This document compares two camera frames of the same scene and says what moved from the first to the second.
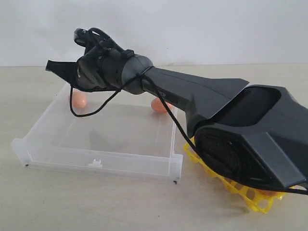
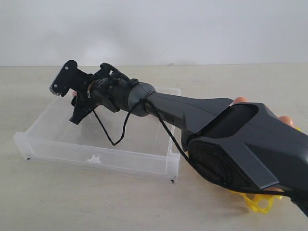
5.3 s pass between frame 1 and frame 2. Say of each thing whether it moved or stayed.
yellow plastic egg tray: stayed
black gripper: moved
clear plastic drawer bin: stayed
